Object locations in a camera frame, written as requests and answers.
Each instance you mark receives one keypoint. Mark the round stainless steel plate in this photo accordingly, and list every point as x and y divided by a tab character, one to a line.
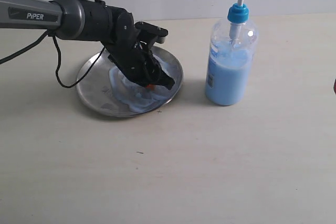
94	89

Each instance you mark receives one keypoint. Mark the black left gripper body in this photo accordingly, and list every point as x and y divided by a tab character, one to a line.
135	59

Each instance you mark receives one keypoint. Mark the pale blue soap swirls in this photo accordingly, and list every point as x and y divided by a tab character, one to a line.
139	99

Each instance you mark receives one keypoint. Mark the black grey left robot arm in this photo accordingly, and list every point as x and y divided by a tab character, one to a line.
80	20

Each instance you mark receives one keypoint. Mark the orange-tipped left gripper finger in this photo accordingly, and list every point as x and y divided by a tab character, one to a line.
163	80

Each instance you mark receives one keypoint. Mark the blue pump soap bottle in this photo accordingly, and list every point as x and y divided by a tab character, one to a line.
232	48

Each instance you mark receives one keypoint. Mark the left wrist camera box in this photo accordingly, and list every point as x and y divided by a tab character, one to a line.
149	32

